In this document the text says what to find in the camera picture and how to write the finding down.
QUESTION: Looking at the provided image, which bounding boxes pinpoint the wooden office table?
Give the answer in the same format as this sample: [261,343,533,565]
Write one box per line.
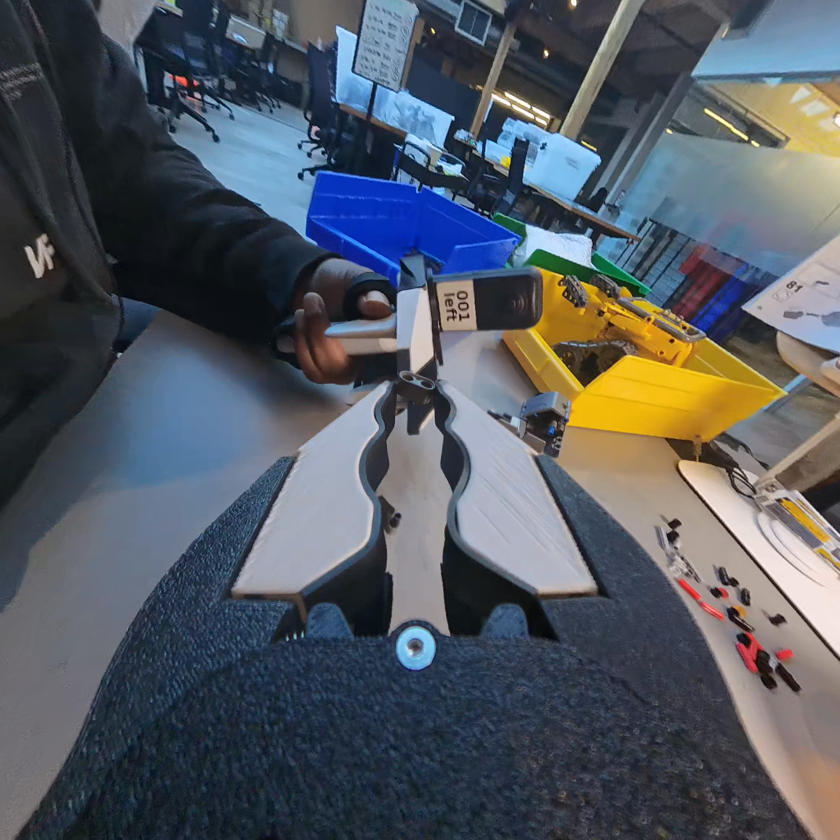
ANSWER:
[453,131,642,245]

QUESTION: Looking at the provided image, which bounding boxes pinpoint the red and blue crates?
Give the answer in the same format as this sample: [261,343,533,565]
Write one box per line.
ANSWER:
[669,243,756,343]

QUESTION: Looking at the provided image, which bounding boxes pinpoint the green crate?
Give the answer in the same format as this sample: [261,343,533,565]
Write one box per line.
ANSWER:
[492,213,652,298]

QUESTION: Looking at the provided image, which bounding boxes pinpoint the grey brick block assembly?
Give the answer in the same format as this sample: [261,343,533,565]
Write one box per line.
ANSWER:
[489,392,572,458]

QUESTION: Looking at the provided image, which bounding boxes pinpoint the white notice board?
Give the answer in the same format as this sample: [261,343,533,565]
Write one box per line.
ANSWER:
[352,0,420,93]

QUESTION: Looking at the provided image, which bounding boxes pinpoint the white storage box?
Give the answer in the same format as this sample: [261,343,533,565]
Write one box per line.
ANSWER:
[525,131,602,202]

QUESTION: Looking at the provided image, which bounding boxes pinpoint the person's left hand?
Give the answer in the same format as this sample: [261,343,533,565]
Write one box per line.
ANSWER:
[292,259,398,386]

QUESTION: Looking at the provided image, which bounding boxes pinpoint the round wooden booklet stand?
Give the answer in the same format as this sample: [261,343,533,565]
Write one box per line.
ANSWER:
[677,328,840,657]

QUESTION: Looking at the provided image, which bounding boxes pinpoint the wooden post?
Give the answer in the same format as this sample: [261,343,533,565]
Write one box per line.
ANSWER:
[469,20,519,135]
[561,0,647,140]

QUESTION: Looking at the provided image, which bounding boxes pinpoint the pile of small brick pins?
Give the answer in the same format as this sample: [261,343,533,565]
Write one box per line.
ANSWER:
[656,517,803,694]

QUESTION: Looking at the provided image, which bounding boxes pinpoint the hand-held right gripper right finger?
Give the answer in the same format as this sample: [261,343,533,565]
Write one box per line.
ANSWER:
[435,381,599,599]

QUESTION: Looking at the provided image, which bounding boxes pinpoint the black office chair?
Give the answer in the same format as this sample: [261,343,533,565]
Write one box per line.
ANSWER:
[471,138,530,217]
[298,42,349,181]
[141,0,235,143]

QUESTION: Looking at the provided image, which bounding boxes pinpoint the yellow black sticker sheet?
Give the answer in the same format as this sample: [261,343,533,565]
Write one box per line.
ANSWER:
[755,489,840,572]

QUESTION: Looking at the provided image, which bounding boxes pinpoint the person's black printed sweatshirt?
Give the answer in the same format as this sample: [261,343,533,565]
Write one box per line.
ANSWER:
[0,0,217,506]

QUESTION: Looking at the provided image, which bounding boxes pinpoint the yellow plastic bin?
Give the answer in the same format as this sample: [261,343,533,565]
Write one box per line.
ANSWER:
[502,269,787,442]

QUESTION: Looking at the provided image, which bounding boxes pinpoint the grey desk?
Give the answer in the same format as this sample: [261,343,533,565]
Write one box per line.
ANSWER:
[0,308,840,840]

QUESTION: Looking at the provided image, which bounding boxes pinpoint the open instruction booklet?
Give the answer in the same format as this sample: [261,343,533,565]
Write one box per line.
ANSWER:
[742,236,840,355]

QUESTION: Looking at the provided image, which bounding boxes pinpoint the yellow tracked brick model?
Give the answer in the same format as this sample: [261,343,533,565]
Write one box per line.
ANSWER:
[551,272,706,388]

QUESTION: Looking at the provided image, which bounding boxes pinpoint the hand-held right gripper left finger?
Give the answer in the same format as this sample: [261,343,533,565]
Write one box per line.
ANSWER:
[231,382,396,599]

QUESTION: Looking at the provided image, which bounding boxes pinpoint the bubble wrap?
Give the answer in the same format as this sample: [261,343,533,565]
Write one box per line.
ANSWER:
[521,225,595,266]

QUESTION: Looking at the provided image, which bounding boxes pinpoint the blue plastic bin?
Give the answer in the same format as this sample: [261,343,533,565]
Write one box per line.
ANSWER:
[305,171,522,283]

